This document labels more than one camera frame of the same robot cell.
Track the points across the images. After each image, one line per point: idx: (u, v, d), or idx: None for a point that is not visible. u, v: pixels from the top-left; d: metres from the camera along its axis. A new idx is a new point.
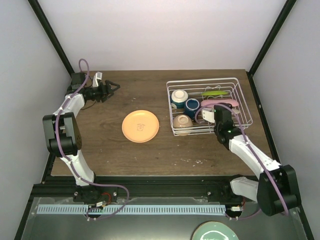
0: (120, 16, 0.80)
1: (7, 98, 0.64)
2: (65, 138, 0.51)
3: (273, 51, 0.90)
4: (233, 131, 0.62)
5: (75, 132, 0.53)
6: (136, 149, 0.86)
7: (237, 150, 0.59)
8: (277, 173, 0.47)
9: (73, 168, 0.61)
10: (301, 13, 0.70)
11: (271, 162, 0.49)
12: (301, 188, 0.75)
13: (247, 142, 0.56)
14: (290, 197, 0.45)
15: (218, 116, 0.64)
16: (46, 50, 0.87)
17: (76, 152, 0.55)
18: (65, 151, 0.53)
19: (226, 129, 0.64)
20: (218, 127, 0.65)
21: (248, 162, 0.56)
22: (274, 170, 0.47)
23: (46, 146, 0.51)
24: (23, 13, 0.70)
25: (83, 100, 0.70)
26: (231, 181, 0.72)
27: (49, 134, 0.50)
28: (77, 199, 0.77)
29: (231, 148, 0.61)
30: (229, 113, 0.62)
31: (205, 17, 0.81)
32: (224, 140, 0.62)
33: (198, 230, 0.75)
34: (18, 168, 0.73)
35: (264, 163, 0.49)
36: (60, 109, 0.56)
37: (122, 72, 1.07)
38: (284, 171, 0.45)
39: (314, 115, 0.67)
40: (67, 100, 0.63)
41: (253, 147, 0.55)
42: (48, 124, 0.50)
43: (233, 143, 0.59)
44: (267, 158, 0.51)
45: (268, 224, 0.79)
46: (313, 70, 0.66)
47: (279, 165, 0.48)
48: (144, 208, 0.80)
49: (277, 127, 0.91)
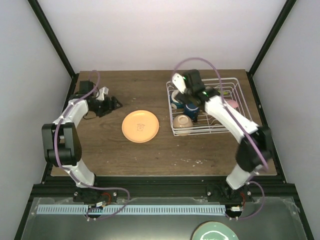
0: (120, 16, 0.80)
1: (7, 98, 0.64)
2: (63, 149, 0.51)
3: (273, 52, 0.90)
4: (208, 91, 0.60)
5: (74, 143, 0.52)
6: (136, 149, 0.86)
7: (213, 112, 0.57)
8: (255, 133, 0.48)
9: (72, 175, 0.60)
10: (301, 13, 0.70)
11: (249, 124, 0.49)
12: (303, 188, 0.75)
13: (225, 104, 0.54)
14: (268, 153, 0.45)
15: (188, 82, 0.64)
16: (46, 50, 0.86)
17: (75, 163, 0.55)
18: (64, 161, 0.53)
19: (200, 91, 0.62)
20: (192, 93, 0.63)
21: (225, 124, 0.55)
22: (252, 131, 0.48)
23: (45, 155, 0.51)
24: (23, 12, 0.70)
25: (87, 106, 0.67)
26: (227, 177, 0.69)
27: (48, 144, 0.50)
28: (77, 199, 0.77)
29: (207, 110, 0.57)
30: (198, 75, 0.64)
31: (206, 16, 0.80)
32: (200, 102, 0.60)
33: (198, 230, 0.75)
34: (18, 168, 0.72)
35: (243, 125, 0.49)
36: (61, 117, 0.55)
37: (122, 72, 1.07)
38: (261, 131, 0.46)
39: (313, 116, 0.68)
40: (69, 107, 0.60)
41: (230, 109, 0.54)
42: (48, 133, 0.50)
43: (209, 105, 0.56)
44: (246, 120, 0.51)
45: (269, 224, 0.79)
46: (313, 70, 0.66)
47: (257, 126, 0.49)
48: (144, 208, 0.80)
49: (277, 127, 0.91)
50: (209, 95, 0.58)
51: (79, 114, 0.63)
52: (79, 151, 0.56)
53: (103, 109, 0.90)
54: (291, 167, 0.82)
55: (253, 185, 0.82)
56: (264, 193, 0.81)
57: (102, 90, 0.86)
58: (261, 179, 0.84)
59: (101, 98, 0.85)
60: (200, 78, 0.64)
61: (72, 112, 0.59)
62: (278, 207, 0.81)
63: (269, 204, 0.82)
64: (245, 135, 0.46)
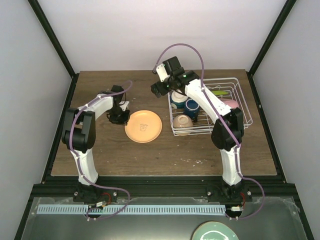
0: (120, 16, 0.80)
1: (8, 99, 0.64)
2: (78, 134, 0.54)
3: (272, 52, 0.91)
4: (187, 74, 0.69)
5: (89, 131, 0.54)
6: (136, 149, 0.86)
7: (193, 96, 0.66)
8: (228, 115, 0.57)
9: (78, 162, 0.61)
10: (302, 14, 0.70)
11: (224, 107, 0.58)
12: (303, 189, 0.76)
13: (203, 88, 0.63)
14: (238, 133, 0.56)
15: (169, 68, 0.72)
16: (46, 50, 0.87)
17: (85, 150, 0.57)
18: (76, 146, 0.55)
19: (180, 74, 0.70)
20: (173, 77, 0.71)
21: (203, 106, 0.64)
22: (225, 114, 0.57)
23: (62, 134, 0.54)
24: (23, 13, 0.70)
25: (112, 103, 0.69)
26: (223, 173, 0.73)
27: (67, 126, 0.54)
28: (77, 199, 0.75)
29: (187, 93, 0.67)
30: (177, 60, 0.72)
31: (206, 16, 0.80)
32: (180, 84, 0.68)
33: (198, 230, 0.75)
34: (18, 168, 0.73)
35: (219, 108, 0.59)
36: (85, 105, 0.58)
37: (122, 72, 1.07)
38: (234, 113, 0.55)
39: (312, 117, 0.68)
40: (95, 99, 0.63)
41: (208, 93, 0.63)
42: (69, 115, 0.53)
43: (189, 89, 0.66)
44: (221, 103, 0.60)
45: (268, 224, 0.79)
46: (313, 70, 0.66)
47: (230, 109, 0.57)
48: (145, 208, 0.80)
49: (278, 127, 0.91)
50: (188, 78, 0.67)
51: (102, 109, 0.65)
52: (93, 141, 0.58)
53: (119, 119, 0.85)
54: (291, 167, 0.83)
55: (253, 185, 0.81)
56: (265, 193, 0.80)
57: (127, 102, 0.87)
58: (263, 179, 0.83)
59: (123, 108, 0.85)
60: (179, 63, 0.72)
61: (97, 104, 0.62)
62: (278, 207, 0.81)
63: (269, 204, 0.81)
64: (219, 117, 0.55)
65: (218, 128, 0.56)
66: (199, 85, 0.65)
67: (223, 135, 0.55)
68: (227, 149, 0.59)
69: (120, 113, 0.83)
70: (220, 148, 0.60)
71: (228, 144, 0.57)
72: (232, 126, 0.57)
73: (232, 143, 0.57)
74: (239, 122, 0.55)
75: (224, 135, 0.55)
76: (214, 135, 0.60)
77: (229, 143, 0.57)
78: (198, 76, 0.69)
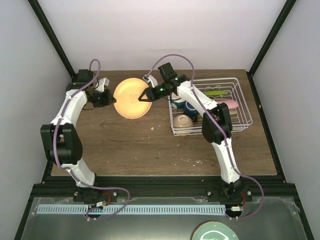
0: (120, 16, 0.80)
1: (7, 98, 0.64)
2: (64, 148, 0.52)
3: (273, 52, 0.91)
4: (179, 77, 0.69)
5: (73, 143, 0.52)
6: (136, 149, 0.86)
7: (184, 96, 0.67)
8: (216, 111, 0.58)
9: (72, 173, 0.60)
10: (301, 14, 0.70)
11: (211, 103, 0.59)
12: (303, 189, 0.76)
13: (192, 87, 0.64)
14: (226, 126, 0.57)
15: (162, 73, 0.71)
16: (46, 51, 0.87)
17: (76, 162, 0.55)
18: (64, 160, 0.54)
19: (173, 78, 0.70)
20: (166, 81, 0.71)
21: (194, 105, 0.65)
22: (213, 108, 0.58)
23: (46, 155, 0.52)
24: (23, 13, 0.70)
25: (86, 97, 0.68)
26: (222, 173, 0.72)
27: (48, 145, 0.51)
28: (77, 199, 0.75)
29: (178, 93, 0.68)
30: (169, 65, 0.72)
31: (206, 16, 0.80)
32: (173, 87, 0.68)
33: (198, 230, 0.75)
34: (19, 168, 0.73)
35: (206, 104, 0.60)
36: (59, 117, 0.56)
37: (122, 72, 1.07)
38: (220, 107, 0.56)
39: (312, 116, 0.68)
40: (66, 105, 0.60)
41: (196, 92, 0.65)
42: (47, 134, 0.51)
43: (180, 90, 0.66)
44: (208, 99, 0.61)
45: (269, 224, 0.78)
46: (313, 70, 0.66)
47: (217, 104, 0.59)
48: (145, 208, 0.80)
49: (278, 127, 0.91)
50: (179, 80, 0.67)
51: (77, 109, 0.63)
52: (80, 150, 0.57)
53: (102, 101, 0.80)
54: (291, 167, 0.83)
55: (253, 185, 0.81)
56: (265, 193, 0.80)
57: (103, 80, 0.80)
58: (263, 179, 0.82)
59: (101, 90, 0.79)
60: (172, 68, 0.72)
61: (71, 108, 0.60)
62: (278, 207, 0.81)
63: (269, 204, 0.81)
64: (205, 112, 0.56)
65: (207, 122, 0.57)
66: (188, 85, 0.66)
67: (212, 129, 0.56)
68: (217, 143, 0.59)
69: (98, 95, 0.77)
70: (212, 142, 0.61)
71: (218, 138, 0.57)
72: (220, 120, 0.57)
73: (222, 137, 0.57)
74: (226, 115, 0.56)
75: (212, 128, 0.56)
76: (205, 131, 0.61)
77: (219, 137, 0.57)
78: (189, 78, 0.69)
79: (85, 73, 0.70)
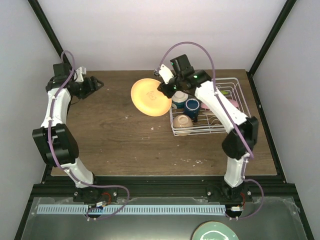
0: (120, 16, 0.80)
1: (7, 98, 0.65)
2: (61, 148, 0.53)
3: (273, 52, 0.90)
4: (198, 73, 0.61)
5: (70, 142, 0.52)
6: (136, 149, 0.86)
7: (203, 100, 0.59)
8: (243, 124, 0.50)
9: (71, 174, 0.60)
10: (301, 13, 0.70)
11: (239, 116, 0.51)
12: (303, 188, 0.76)
13: (216, 93, 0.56)
14: (252, 142, 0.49)
15: (176, 68, 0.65)
16: (46, 51, 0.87)
17: (74, 160, 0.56)
18: (62, 160, 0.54)
19: (190, 74, 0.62)
20: (182, 78, 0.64)
21: (214, 111, 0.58)
22: (241, 122, 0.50)
23: (42, 158, 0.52)
24: (23, 13, 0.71)
25: (69, 94, 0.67)
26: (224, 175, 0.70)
27: (43, 148, 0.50)
28: (77, 199, 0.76)
29: (196, 96, 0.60)
30: (186, 59, 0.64)
31: (205, 16, 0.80)
32: (190, 86, 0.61)
33: (198, 230, 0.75)
34: (19, 168, 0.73)
35: (234, 115, 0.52)
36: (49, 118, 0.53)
37: (122, 72, 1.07)
38: (250, 122, 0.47)
39: (312, 116, 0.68)
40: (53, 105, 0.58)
41: (221, 98, 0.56)
42: (40, 138, 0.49)
43: (200, 93, 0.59)
44: (236, 110, 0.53)
45: (269, 224, 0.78)
46: (312, 70, 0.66)
47: (246, 117, 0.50)
48: (145, 208, 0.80)
49: (278, 127, 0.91)
50: (199, 78, 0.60)
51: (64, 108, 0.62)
52: (76, 147, 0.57)
53: (84, 91, 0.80)
54: (291, 167, 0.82)
55: (253, 185, 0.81)
56: (264, 193, 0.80)
57: (79, 70, 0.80)
58: (263, 179, 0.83)
59: (80, 80, 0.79)
60: (189, 62, 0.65)
61: (58, 107, 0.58)
62: (278, 207, 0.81)
63: (270, 204, 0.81)
64: (234, 127, 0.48)
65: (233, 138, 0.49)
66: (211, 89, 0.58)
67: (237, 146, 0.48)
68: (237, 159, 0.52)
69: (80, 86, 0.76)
70: (230, 156, 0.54)
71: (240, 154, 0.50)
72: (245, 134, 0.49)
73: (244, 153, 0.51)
74: (255, 131, 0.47)
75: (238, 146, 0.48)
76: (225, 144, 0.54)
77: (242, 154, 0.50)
78: (210, 76, 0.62)
79: (61, 68, 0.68)
